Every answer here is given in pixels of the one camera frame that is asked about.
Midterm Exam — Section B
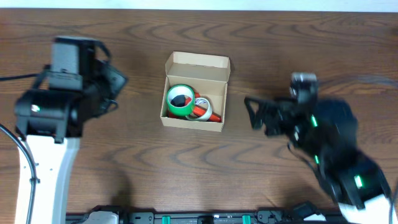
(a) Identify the white tape roll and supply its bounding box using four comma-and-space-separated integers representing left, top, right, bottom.
186, 97, 213, 121

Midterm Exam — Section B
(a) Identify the red marker pen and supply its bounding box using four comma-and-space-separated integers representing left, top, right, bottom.
186, 93, 221, 123

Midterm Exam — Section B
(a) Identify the brown cardboard box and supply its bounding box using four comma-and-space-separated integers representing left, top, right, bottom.
160, 52, 231, 132

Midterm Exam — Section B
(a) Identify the green tape roll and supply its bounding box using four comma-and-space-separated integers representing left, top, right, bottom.
166, 85, 195, 116

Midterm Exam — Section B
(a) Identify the red utility knife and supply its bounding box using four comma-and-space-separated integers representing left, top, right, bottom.
167, 111, 180, 119

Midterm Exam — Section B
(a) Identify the black yellow correction tape dispenser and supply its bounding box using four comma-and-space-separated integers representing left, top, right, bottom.
170, 95, 185, 107

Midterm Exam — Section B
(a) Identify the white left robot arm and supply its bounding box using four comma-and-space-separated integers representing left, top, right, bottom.
14, 36, 127, 223

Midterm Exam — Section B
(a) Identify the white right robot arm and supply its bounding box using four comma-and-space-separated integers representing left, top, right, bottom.
244, 96, 397, 223

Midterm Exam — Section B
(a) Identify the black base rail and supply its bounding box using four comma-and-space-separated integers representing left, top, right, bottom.
65, 203, 347, 224

